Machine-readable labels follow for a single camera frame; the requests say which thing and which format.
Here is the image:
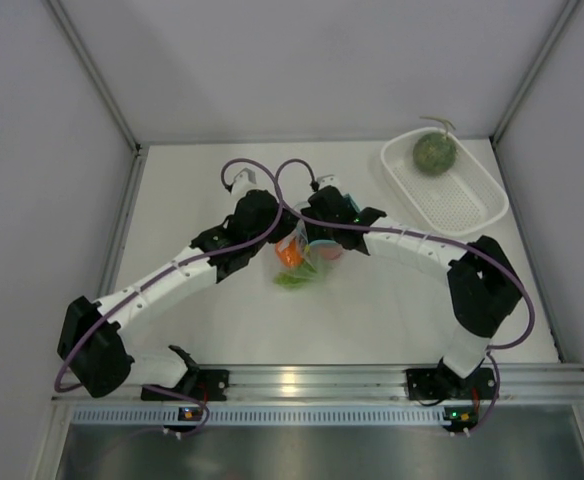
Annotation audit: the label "orange fake carrot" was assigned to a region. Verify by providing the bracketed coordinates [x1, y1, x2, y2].
[275, 237, 304, 269]

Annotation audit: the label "clear zip top bag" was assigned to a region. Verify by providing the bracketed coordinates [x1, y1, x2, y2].
[269, 220, 346, 289]

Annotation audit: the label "green fake melon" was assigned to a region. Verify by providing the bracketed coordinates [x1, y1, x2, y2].
[412, 116, 458, 176]

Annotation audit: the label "red fake apple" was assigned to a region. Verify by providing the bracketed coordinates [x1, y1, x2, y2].
[316, 244, 344, 262]

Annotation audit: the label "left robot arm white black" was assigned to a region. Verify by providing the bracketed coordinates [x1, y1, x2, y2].
[57, 189, 296, 400]

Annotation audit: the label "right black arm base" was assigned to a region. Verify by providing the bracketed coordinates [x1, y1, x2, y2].
[406, 364, 497, 403]

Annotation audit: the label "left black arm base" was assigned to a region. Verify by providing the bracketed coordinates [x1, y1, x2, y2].
[141, 368, 230, 403]

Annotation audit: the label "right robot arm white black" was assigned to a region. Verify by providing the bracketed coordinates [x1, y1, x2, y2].
[300, 186, 522, 399]

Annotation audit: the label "green fake grapes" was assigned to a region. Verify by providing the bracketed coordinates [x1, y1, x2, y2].
[273, 264, 320, 290]

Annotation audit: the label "white perforated plastic basket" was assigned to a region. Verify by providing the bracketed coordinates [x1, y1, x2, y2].
[380, 127, 509, 238]

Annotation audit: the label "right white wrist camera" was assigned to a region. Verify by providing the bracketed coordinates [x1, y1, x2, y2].
[315, 174, 341, 190]

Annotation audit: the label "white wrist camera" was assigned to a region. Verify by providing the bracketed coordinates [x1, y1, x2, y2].
[315, 174, 341, 190]
[230, 168, 258, 199]

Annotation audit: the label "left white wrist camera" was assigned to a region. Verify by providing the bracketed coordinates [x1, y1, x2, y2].
[230, 168, 258, 199]

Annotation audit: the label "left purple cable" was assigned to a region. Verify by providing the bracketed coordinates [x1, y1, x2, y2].
[53, 157, 286, 436]

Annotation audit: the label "purple cable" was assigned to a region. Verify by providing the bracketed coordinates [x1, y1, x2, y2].
[274, 158, 537, 436]
[53, 157, 286, 436]

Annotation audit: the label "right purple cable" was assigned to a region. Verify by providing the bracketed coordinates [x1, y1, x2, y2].
[274, 158, 537, 436]

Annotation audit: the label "white slotted cable duct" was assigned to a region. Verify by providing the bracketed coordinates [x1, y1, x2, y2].
[71, 403, 478, 427]

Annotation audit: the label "aluminium mounting rail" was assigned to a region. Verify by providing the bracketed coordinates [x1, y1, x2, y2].
[51, 362, 584, 407]

